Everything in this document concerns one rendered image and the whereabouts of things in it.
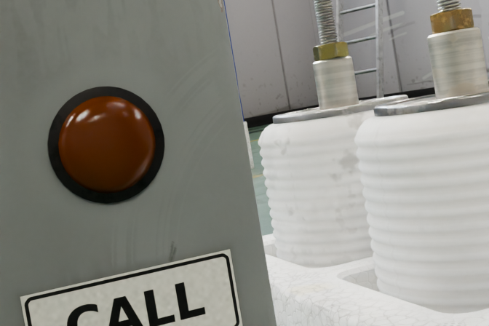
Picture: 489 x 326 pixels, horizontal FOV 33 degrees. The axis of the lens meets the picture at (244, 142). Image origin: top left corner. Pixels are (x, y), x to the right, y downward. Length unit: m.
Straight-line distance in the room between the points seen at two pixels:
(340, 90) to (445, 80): 0.11
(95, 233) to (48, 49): 0.04
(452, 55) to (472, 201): 0.07
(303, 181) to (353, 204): 0.03
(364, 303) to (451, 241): 0.04
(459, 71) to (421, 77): 7.37
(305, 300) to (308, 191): 0.09
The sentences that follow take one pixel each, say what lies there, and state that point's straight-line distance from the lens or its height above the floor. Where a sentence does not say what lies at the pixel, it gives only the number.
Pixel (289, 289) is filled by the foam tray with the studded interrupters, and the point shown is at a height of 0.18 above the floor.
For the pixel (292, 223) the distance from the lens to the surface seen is 0.44.
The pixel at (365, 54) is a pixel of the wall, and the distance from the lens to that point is 8.04.
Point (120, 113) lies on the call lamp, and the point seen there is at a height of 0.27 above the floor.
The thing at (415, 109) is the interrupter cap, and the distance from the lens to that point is 0.33.
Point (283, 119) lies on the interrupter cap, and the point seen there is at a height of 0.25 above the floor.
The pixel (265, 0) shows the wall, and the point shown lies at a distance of 7.86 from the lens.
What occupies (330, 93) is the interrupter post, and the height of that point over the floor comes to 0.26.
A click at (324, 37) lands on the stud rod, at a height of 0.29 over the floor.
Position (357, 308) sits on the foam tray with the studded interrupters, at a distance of 0.33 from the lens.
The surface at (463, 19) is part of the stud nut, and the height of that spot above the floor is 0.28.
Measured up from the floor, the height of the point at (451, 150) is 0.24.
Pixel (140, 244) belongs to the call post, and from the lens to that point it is 0.20.
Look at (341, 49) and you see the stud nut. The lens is 0.46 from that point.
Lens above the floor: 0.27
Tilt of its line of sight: 3 degrees down
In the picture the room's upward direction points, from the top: 9 degrees counter-clockwise
